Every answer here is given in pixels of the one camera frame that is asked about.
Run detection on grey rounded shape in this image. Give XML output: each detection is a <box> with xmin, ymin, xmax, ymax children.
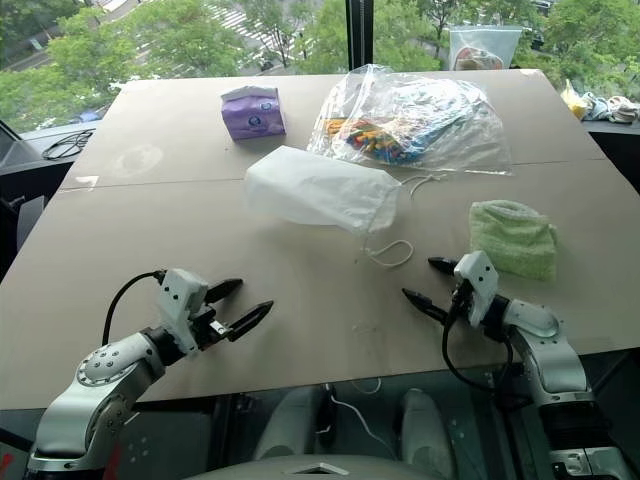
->
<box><xmin>253</xmin><ymin>387</ymin><xmax>327</xmax><ymax>464</ymax></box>
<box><xmin>398</xmin><ymin>387</ymin><xmax>454</xmax><ymax>479</ymax></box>

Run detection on pile of pale cloths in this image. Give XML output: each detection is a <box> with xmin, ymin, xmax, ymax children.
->
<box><xmin>582</xmin><ymin>92</ymin><xmax>640</xmax><ymax>124</ymax></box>

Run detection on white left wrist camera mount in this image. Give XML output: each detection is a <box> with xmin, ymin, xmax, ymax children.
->
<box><xmin>158</xmin><ymin>268</ymin><xmax>210</xmax><ymax>357</ymax></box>

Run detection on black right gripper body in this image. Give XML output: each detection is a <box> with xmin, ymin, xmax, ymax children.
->
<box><xmin>448</xmin><ymin>277</ymin><xmax>475</xmax><ymax>324</ymax></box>

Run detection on clear zip bag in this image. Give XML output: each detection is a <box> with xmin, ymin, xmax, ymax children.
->
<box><xmin>448</xmin><ymin>24</ymin><xmax>523</xmax><ymax>73</ymax></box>

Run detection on green folded towel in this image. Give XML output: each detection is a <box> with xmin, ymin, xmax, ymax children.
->
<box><xmin>468</xmin><ymin>199</ymin><xmax>560</xmax><ymax>282</ymax></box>

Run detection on silver robot body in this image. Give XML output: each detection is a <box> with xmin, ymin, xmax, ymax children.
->
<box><xmin>187</xmin><ymin>451</ymin><xmax>454</xmax><ymax>480</ymax></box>

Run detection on black window pillar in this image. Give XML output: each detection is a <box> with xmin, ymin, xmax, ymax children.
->
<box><xmin>346</xmin><ymin>0</ymin><xmax>374</xmax><ymax>77</ymax></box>

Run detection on yellow cloth item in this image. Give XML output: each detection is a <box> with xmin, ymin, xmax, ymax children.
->
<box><xmin>559</xmin><ymin>78</ymin><xmax>590</xmax><ymax>120</ymax></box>

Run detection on white drawstring bag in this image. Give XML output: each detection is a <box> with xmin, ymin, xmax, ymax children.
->
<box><xmin>243</xmin><ymin>146</ymin><xmax>446</xmax><ymax>269</ymax></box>

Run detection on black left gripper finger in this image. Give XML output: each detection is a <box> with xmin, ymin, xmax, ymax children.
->
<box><xmin>226</xmin><ymin>300</ymin><xmax>275</xmax><ymax>343</ymax></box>
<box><xmin>205</xmin><ymin>278</ymin><xmax>245</xmax><ymax>304</ymax></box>

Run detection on black coiled cable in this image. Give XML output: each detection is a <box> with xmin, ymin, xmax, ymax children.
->
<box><xmin>41</xmin><ymin>128</ymin><xmax>97</xmax><ymax>162</ymax></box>

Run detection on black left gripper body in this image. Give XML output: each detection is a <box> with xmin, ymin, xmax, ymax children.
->
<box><xmin>191</xmin><ymin>304</ymin><xmax>237</xmax><ymax>354</ymax></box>

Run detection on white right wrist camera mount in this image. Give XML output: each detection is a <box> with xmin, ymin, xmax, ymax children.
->
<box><xmin>451</xmin><ymin>250</ymin><xmax>500</xmax><ymax>327</ymax></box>

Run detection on purple tissue pack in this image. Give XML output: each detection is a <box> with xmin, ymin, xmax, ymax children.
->
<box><xmin>220</xmin><ymin>85</ymin><xmax>288</xmax><ymax>143</ymax></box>

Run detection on black side equipment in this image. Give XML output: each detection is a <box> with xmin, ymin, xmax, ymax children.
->
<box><xmin>0</xmin><ymin>118</ymin><xmax>76</xmax><ymax>284</ymax></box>

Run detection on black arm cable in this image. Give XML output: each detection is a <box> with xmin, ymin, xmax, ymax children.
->
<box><xmin>101</xmin><ymin>270</ymin><xmax>167</xmax><ymax>347</ymax></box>
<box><xmin>441</xmin><ymin>309</ymin><xmax>516</xmax><ymax>394</ymax></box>

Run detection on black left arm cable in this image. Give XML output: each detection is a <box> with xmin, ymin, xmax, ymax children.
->
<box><xmin>101</xmin><ymin>270</ymin><xmax>167</xmax><ymax>347</ymax></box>

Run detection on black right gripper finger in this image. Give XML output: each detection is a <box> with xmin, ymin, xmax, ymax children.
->
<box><xmin>401</xmin><ymin>288</ymin><xmax>452</xmax><ymax>323</ymax></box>
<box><xmin>427</xmin><ymin>256</ymin><xmax>459</xmax><ymax>277</ymax></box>

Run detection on clear plastic bag colourful items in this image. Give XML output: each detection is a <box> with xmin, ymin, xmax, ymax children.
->
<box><xmin>305</xmin><ymin>63</ymin><xmax>514</xmax><ymax>177</ymax></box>

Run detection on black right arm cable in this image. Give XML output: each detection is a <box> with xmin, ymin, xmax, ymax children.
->
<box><xmin>441</xmin><ymin>309</ymin><xmax>516</xmax><ymax>394</ymax></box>

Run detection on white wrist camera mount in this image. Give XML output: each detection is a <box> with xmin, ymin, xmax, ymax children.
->
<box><xmin>158</xmin><ymin>268</ymin><xmax>210</xmax><ymax>357</ymax></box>
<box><xmin>451</xmin><ymin>250</ymin><xmax>500</xmax><ymax>327</ymax></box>

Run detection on thin white cable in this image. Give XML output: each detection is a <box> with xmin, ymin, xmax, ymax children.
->
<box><xmin>325</xmin><ymin>378</ymin><xmax>402</xmax><ymax>474</ymax></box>

